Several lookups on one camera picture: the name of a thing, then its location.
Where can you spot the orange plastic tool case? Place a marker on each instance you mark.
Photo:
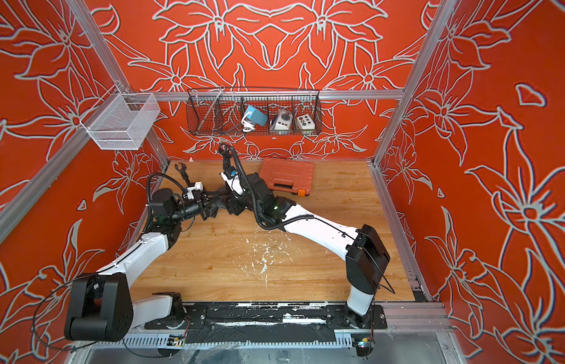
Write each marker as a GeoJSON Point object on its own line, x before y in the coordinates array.
{"type": "Point", "coordinates": [286, 175]}

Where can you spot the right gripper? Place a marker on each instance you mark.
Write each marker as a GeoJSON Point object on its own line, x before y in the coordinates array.
{"type": "Point", "coordinates": [232, 203]}

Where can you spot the black wire wall basket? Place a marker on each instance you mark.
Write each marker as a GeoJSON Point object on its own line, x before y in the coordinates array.
{"type": "Point", "coordinates": [218, 112]}

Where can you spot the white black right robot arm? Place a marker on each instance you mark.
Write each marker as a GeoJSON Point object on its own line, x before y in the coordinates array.
{"type": "Point", "coordinates": [361, 249]}

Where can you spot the white box with buttons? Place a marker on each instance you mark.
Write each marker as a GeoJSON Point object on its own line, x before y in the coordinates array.
{"type": "Point", "coordinates": [305, 124]}

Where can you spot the black microphone stand pole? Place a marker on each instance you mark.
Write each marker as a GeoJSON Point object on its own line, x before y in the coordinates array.
{"type": "Point", "coordinates": [182, 169]}

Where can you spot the blue white device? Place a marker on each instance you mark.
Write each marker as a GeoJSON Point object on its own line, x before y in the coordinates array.
{"type": "Point", "coordinates": [252, 118]}

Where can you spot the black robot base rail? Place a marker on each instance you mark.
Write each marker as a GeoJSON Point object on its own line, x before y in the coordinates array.
{"type": "Point", "coordinates": [266, 322]}

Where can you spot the clear plastic wall bin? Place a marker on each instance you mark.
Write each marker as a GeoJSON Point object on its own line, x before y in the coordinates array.
{"type": "Point", "coordinates": [120, 122]}

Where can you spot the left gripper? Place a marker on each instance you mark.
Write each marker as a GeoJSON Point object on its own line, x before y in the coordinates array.
{"type": "Point", "coordinates": [203, 204]}

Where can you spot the white box with dial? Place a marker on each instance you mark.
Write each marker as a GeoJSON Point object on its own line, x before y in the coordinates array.
{"type": "Point", "coordinates": [282, 122]}

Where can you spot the white slotted cable duct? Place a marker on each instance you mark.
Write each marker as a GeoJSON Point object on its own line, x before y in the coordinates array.
{"type": "Point", "coordinates": [168, 341]}

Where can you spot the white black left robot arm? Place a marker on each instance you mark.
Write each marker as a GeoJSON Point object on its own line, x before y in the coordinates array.
{"type": "Point", "coordinates": [100, 305]}

